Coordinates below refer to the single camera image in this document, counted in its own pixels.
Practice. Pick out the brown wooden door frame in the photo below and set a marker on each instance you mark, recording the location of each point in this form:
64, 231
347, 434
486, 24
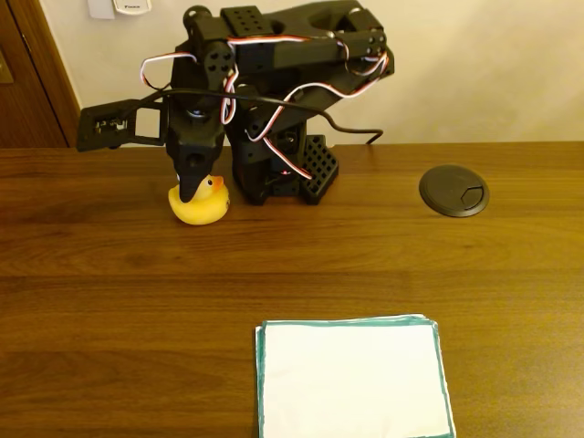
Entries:
55, 68

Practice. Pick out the white paper with green border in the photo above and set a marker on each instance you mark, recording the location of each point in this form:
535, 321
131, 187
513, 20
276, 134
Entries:
351, 378

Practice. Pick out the brass door plate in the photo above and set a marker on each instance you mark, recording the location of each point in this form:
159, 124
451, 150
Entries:
4, 70

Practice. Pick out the yellow rubber duck toy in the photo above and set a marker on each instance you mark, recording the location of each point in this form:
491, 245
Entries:
205, 210

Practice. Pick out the black camera mount with board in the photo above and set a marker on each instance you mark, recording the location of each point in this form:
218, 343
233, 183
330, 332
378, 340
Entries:
114, 125

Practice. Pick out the white wall switch plate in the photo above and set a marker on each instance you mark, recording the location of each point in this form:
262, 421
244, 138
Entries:
100, 8

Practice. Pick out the black round desk grommet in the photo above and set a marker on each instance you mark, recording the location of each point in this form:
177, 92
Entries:
449, 194

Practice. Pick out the brown wooden door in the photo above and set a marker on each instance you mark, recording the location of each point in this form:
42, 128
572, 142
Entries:
23, 91

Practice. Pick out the white wall controller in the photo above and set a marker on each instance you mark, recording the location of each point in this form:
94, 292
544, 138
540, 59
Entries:
132, 5

